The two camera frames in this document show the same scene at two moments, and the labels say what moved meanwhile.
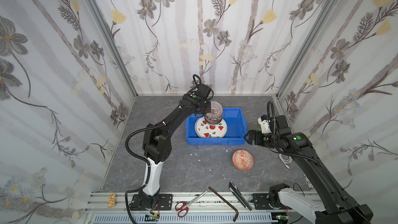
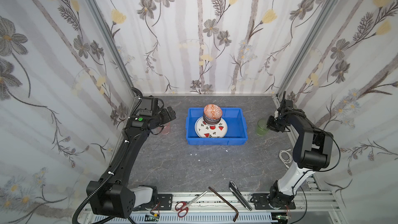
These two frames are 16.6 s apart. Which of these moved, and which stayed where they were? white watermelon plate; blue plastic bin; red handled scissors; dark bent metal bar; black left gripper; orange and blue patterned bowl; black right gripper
Moved: orange and blue patterned bowl; black right gripper; black left gripper
Stayed: red handled scissors; white watermelon plate; dark bent metal bar; blue plastic bin
